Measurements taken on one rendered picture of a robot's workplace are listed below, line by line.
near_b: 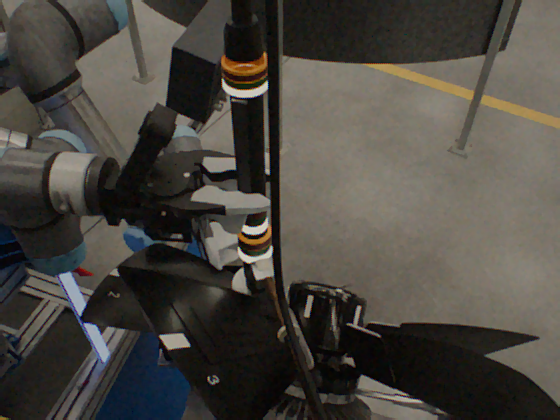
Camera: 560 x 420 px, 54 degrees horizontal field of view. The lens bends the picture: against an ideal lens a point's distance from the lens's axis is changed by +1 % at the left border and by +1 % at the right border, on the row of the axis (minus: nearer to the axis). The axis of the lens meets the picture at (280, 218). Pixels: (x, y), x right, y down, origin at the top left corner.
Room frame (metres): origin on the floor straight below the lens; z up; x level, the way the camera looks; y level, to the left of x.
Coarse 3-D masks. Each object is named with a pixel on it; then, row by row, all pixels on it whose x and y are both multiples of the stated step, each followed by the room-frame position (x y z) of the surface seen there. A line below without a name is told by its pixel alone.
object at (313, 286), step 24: (288, 288) 0.47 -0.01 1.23; (312, 288) 0.44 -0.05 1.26; (336, 288) 0.49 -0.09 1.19; (312, 312) 0.41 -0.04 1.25; (336, 312) 0.41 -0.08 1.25; (360, 312) 0.42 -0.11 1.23; (312, 336) 0.38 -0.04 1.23; (336, 336) 0.38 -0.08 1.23; (336, 360) 0.37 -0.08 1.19; (336, 384) 0.33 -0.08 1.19
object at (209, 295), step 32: (128, 288) 0.31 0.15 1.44; (160, 288) 0.33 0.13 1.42; (192, 288) 0.35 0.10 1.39; (224, 288) 0.38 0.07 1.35; (160, 320) 0.28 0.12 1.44; (192, 320) 0.30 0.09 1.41; (224, 320) 0.32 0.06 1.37; (256, 320) 0.35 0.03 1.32; (192, 352) 0.25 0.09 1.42; (224, 352) 0.27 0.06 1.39; (256, 352) 0.30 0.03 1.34; (192, 384) 0.22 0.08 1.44; (256, 384) 0.25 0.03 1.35; (288, 384) 0.29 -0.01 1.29; (224, 416) 0.19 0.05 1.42; (256, 416) 0.21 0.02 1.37
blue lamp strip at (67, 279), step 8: (64, 280) 0.53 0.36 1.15; (72, 280) 0.55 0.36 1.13; (72, 288) 0.54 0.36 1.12; (72, 296) 0.53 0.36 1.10; (80, 296) 0.55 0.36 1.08; (80, 304) 0.54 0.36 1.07; (80, 312) 0.53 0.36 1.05; (88, 328) 0.53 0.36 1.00; (96, 328) 0.55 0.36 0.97; (96, 336) 0.54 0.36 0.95; (96, 344) 0.53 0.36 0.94; (104, 344) 0.55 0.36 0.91; (104, 352) 0.54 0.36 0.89; (104, 360) 0.53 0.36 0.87
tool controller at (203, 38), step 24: (216, 0) 1.32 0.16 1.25; (192, 24) 1.20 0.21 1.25; (216, 24) 1.22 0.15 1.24; (192, 48) 1.11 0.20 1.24; (216, 48) 1.13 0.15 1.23; (192, 72) 1.09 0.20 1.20; (216, 72) 1.08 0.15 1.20; (168, 96) 1.11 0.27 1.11; (192, 96) 1.09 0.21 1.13; (216, 96) 1.12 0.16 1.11
